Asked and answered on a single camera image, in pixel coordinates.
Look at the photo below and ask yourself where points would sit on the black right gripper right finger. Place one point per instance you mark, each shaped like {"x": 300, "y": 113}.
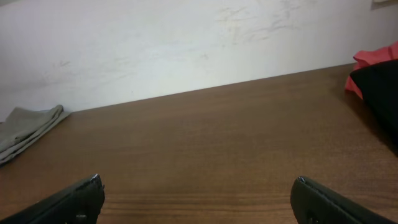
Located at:
{"x": 313, "y": 203}

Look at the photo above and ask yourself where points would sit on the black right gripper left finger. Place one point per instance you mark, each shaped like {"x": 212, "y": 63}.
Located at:
{"x": 78, "y": 203}

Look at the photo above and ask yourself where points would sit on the red garment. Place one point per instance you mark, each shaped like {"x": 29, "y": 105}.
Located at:
{"x": 367, "y": 58}

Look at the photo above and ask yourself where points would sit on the black folded garment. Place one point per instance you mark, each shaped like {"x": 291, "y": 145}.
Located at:
{"x": 378, "y": 85}

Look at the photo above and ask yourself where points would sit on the khaki shorts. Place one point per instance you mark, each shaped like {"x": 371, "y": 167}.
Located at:
{"x": 24, "y": 127}

